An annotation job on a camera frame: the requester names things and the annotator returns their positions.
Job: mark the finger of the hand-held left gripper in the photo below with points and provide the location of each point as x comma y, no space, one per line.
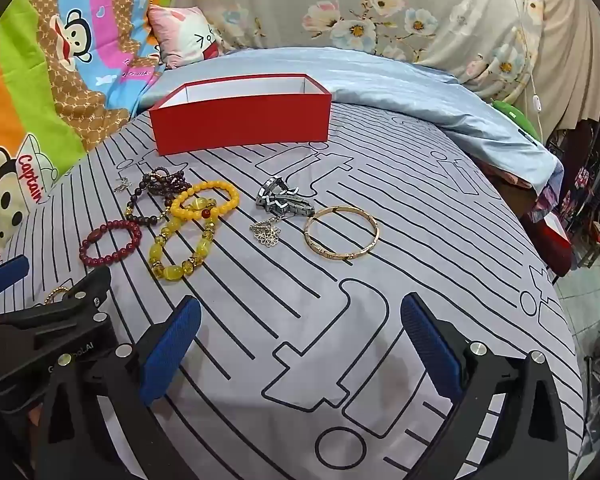
82,295
7,272

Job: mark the grey floral sheet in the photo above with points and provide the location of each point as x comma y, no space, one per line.
330,5

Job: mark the beige curtain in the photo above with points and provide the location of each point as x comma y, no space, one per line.
570,60

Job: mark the silver filigree earring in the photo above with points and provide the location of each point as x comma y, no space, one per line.
123,185
267,235

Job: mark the pink cartoon cushion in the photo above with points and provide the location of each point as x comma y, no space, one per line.
185,35

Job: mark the grey striped bed sheet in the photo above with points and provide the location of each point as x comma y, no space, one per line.
280,285

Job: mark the cartoon monkey blanket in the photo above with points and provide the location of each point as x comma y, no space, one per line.
80,60

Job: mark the green plastic object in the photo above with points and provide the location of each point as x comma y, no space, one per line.
515,112

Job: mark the red cardboard box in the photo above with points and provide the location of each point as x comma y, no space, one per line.
240,125

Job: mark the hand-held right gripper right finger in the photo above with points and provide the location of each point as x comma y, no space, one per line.
430,350

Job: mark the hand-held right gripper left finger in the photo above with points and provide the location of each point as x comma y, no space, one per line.
172,355

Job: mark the light blue duvet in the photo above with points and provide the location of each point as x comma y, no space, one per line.
405,90

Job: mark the red stool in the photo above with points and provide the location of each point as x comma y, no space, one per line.
555,245

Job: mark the gold bangle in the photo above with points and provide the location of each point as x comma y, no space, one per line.
341,258

